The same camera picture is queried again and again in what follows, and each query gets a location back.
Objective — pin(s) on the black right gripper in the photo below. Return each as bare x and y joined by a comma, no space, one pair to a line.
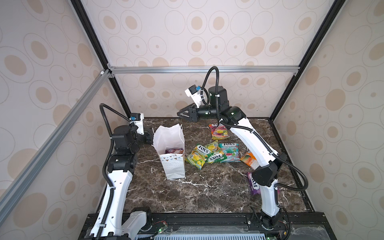
192,114

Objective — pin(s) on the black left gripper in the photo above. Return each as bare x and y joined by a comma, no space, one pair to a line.
148,136

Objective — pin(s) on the white paper bag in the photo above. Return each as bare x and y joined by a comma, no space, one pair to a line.
169,143

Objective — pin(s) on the pink fruits Fox's candy bag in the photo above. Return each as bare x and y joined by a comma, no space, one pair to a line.
174,151

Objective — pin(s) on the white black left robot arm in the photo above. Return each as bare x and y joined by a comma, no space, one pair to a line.
118,171

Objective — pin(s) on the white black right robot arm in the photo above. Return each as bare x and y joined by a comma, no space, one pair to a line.
235,120

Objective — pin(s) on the yellow green Fox's candy bag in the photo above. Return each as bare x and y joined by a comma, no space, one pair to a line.
195,159

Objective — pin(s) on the Fox's mint blossom candy bag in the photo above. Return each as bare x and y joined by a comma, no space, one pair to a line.
231,151

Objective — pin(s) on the orange Fox's candy bag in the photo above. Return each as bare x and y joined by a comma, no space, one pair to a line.
250,160

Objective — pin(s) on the purple Fox's candy bag right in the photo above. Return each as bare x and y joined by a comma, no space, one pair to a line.
254,187

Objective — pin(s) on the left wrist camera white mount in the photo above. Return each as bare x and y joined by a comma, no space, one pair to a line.
137,120

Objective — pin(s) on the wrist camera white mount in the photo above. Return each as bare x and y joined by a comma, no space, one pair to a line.
137,120
195,92

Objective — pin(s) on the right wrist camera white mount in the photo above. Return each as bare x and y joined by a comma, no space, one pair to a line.
195,92

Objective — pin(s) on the silver aluminium back rail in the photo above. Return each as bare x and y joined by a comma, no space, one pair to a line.
199,70

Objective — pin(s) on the silver aluminium rail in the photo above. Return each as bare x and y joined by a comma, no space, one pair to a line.
23,181
199,70

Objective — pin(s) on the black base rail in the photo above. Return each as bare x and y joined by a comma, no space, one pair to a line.
235,226

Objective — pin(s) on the black corner frame post right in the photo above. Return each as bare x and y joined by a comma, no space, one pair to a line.
313,47

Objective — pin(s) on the black corner frame post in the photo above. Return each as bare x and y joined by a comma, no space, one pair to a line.
313,47
98,49

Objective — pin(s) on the black corner frame post left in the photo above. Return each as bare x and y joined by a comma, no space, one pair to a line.
98,49

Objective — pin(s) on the silver aluminium left rail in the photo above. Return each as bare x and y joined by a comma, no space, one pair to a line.
23,181

